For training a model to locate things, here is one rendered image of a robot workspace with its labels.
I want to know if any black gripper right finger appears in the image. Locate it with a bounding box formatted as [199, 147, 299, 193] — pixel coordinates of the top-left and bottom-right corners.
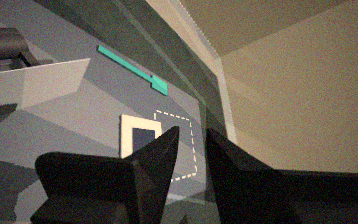
[206, 128, 358, 224]

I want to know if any cream square tile with dark blue centre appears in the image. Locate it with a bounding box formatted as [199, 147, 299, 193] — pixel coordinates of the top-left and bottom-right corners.
[120, 115, 162, 158]

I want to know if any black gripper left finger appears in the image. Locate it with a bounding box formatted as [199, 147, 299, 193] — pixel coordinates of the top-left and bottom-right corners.
[34, 126, 180, 224]

